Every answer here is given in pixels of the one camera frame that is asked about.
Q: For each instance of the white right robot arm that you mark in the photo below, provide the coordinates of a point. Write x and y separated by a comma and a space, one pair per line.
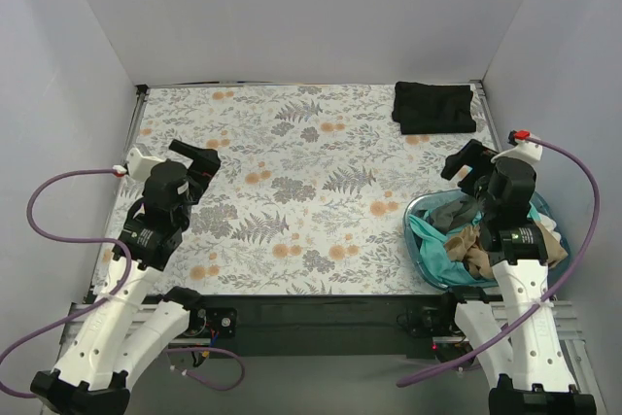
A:
523, 362

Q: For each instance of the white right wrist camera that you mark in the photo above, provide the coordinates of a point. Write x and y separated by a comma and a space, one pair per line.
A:
521, 148

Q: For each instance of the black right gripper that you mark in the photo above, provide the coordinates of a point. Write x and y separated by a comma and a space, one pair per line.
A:
472, 167

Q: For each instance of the blue plastic laundry basket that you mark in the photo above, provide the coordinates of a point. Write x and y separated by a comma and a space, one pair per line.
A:
425, 244

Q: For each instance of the folded black t shirt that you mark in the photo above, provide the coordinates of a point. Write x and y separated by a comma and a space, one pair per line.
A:
430, 109

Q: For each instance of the floral table cloth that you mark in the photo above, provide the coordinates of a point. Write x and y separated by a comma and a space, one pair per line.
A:
311, 192

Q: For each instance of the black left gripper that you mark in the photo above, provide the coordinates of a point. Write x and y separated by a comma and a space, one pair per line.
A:
200, 169

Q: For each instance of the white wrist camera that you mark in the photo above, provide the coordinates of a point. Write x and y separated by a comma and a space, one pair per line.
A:
521, 148
138, 165

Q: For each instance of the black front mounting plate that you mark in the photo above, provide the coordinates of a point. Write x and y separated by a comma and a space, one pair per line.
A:
323, 325

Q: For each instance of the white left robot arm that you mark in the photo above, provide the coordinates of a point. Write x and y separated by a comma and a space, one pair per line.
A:
98, 371

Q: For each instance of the beige t shirt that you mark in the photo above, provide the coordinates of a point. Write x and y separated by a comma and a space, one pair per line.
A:
465, 247

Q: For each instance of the white t shirt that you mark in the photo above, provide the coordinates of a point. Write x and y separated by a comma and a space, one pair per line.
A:
547, 222

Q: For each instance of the teal t shirt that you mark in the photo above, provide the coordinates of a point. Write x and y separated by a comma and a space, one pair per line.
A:
446, 245

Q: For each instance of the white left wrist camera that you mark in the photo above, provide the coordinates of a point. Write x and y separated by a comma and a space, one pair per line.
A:
138, 165

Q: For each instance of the grey t shirt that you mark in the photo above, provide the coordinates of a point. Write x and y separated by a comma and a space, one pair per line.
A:
453, 214

